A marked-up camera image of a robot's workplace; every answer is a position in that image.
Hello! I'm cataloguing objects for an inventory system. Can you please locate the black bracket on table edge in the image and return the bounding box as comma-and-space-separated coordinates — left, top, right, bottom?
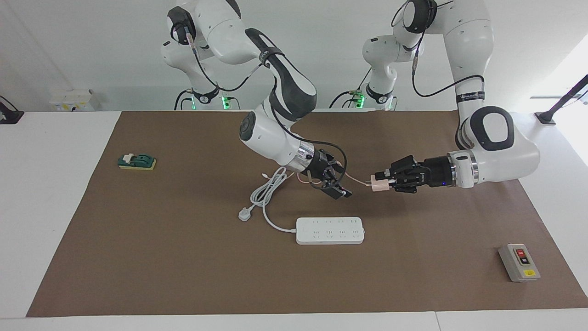
0, 95, 24, 125

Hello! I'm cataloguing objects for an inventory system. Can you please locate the brown table mat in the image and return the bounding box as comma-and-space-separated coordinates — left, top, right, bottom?
26, 110, 588, 318

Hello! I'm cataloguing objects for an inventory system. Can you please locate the black base cable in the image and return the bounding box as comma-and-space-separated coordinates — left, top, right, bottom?
174, 89, 192, 111
329, 69, 373, 110

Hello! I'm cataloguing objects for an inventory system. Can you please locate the grey on-off switch box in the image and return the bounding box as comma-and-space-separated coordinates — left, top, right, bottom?
498, 243, 541, 282

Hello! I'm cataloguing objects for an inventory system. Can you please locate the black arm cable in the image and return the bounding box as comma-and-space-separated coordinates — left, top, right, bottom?
171, 21, 348, 190
390, 0, 486, 98

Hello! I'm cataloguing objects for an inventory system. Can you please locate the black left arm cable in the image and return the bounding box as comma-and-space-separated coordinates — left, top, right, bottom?
390, 0, 486, 98

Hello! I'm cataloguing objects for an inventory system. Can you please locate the white power cord with plug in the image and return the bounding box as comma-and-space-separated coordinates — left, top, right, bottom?
238, 166, 298, 232

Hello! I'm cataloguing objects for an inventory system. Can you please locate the white power strip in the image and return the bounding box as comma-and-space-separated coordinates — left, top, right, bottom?
295, 217, 366, 245

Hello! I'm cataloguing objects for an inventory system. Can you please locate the green knife switch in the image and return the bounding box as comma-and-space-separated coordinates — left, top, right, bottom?
118, 154, 157, 171

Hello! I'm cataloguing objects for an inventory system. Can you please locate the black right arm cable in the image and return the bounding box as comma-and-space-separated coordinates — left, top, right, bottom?
171, 21, 348, 190

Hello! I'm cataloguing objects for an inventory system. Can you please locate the black angled stand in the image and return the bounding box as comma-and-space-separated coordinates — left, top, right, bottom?
535, 74, 588, 126

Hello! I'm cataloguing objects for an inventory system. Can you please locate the pink charging cable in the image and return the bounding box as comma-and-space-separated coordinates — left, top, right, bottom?
262, 170, 373, 188

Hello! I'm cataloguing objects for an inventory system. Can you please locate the white wall outlet box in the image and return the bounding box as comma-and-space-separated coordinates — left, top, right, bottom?
50, 90, 95, 112

